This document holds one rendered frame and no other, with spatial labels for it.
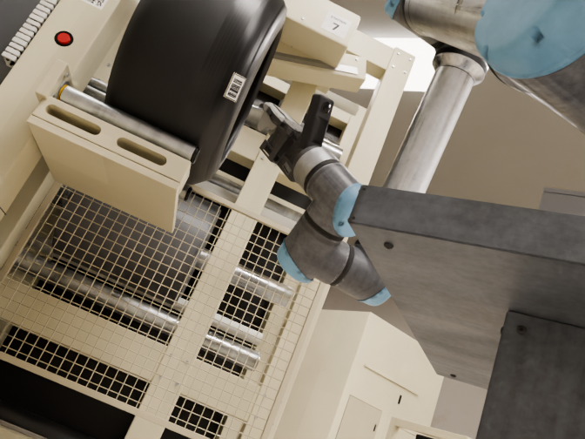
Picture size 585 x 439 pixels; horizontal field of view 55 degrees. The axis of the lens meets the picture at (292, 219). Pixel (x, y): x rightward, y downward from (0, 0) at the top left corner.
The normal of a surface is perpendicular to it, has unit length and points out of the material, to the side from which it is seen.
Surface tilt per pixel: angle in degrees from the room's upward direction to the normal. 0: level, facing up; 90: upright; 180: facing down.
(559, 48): 157
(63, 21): 90
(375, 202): 90
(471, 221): 90
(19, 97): 90
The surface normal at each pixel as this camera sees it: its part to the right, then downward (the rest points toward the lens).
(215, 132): 0.49, 0.68
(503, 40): -0.83, -0.42
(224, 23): 0.19, -0.20
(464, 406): -0.36, -0.48
